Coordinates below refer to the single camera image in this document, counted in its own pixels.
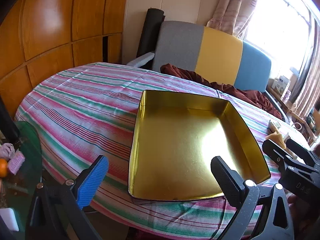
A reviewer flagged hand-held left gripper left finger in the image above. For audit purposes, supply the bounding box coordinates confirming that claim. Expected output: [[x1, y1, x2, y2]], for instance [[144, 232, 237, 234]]
[[25, 155, 110, 240]]

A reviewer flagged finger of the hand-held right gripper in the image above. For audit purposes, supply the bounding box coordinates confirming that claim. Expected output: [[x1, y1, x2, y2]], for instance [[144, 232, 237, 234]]
[[286, 139, 320, 170], [262, 139, 295, 175]]

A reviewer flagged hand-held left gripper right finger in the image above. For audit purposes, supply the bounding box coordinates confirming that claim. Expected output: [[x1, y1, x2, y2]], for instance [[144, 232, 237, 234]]
[[211, 156, 294, 240]]

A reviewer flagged green and white box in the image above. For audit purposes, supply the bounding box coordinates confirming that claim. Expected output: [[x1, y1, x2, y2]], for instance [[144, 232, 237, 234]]
[[269, 120, 282, 132]]

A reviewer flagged gold tin box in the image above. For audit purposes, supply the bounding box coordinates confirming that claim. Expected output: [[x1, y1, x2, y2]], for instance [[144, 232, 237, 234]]
[[128, 90, 271, 202]]

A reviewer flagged wooden side table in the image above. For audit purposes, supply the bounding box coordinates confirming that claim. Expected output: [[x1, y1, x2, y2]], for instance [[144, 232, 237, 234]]
[[266, 85, 320, 145]]

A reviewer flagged green glass table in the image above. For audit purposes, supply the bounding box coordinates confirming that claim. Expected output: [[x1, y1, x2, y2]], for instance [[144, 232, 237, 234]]
[[0, 121, 44, 230]]

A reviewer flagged white cardboard box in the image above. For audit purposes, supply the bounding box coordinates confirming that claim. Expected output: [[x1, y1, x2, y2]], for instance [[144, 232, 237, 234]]
[[272, 75, 292, 97]]

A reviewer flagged striped curtain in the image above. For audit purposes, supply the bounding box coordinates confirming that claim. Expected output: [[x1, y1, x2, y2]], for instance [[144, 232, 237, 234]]
[[292, 10, 320, 115]]

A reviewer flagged pink brush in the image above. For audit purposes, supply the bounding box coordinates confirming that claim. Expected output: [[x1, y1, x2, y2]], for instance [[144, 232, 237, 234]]
[[7, 150, 25, 174]]

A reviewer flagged striped tablecloth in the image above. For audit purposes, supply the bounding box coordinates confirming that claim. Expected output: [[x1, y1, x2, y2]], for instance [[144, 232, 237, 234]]
[[14, 62, 310, 233]]

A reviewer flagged maroon blanket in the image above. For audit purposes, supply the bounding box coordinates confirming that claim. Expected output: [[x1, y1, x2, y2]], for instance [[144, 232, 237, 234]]
[[160, 64, 283, 118]]

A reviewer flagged pink cloth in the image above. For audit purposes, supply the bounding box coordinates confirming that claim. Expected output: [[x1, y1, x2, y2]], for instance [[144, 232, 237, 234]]
[[0, 142, 15, 159]]

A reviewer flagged white block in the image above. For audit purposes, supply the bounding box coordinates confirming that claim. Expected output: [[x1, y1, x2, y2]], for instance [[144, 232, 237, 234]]
[[0, 207, 19, 232]]

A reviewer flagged window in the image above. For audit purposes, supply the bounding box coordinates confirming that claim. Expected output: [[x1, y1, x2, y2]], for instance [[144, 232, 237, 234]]
[[244, 0, 313, 80]]

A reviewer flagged grey yellow blue sofa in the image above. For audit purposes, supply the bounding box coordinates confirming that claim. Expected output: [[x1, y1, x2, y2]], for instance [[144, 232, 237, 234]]
[[126, 20, 290, 120]]

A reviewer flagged beige patterned curtain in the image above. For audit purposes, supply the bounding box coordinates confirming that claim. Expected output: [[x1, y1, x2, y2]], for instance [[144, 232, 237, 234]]
[[206, 0, 263, 38]]

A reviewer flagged black rolled mat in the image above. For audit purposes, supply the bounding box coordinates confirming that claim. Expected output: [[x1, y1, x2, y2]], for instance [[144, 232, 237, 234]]
[[136, 8, 165, 60]]

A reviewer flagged wooden wardrobe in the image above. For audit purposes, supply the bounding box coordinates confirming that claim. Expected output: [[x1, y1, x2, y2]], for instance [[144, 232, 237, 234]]
[[0, 0, 130, 120]]

